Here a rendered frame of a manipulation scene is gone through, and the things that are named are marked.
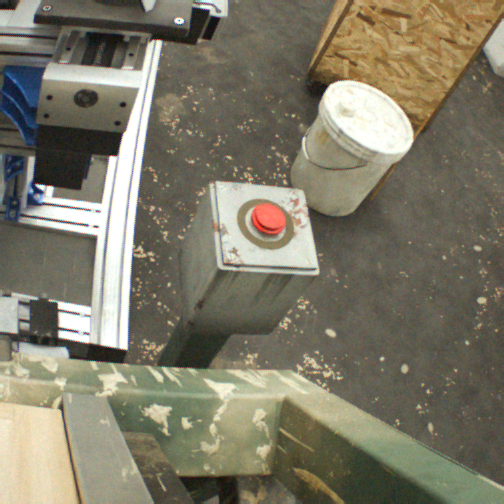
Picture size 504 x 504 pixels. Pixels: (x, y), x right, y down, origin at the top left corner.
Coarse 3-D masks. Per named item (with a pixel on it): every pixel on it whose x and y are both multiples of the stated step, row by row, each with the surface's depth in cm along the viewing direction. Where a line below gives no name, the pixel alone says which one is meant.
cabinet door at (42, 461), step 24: (0, 408) 56; (24, 408) 58; (48, 408) 60; (0, 432) 50; (24, 432) 51; (48, 432) 53; (0, 456) 45; (24, 456) 46; (48, 456) 47; (0, 480) 40; (24, 480) 41; (48, 480) 42; (72, 480) 43
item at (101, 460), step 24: (72, 408) 56; (96, 408) 58; (72, 432) 49; (96, 432) 51; (120, 432) 52; (72, 456) 47; (96, 456) 45; (120, 456) 46; (96, 480) 40; (120, 480) 41
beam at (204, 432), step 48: (0, 384) 58; (48, 384) 60; (96, 384) 63; (144, 384) 66; (192, 384) 69; (240, 384) 72; (288, 384) 73; (144, 432) 64; (192, 432) 66; (240, 432) 67
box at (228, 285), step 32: (224, 192) 77; (256, 192) 79; (288, 192) 80; (192, 224) 84; (224, 224) 75; (192, 256) 83; (224, 256) 73; (256, 256) 74; (288, 256) 76; (192, 288) 82; (224, 288) 76; (256, 288) 77; (288, 288) 78; (192, 320) 83; (224, 320) 84; (256, 320) 85
